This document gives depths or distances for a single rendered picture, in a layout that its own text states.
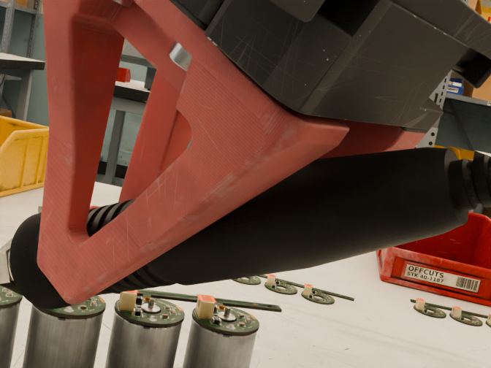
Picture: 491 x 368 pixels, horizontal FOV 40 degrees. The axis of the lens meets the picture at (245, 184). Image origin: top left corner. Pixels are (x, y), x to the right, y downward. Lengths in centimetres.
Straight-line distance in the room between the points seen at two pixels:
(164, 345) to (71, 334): 3
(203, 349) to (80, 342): 4
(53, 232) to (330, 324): 33
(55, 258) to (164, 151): 4
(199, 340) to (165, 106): 10
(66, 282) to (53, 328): 8
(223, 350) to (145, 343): 3
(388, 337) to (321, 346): 6
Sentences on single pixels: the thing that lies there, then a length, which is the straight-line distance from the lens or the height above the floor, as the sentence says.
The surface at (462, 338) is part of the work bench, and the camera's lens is 51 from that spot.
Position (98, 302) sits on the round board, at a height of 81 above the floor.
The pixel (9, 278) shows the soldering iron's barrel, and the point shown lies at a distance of 18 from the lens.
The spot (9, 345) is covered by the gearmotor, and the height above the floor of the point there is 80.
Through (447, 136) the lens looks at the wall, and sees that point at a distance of 483.
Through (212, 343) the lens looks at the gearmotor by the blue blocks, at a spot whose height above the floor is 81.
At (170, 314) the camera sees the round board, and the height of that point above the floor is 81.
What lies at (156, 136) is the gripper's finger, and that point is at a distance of 17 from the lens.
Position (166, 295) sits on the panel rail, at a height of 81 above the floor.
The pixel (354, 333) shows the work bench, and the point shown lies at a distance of 46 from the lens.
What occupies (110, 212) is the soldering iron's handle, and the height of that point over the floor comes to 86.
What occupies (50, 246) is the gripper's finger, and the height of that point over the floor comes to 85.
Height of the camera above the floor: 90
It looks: 9 degrees down
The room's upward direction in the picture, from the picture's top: 12 degrees clockwise
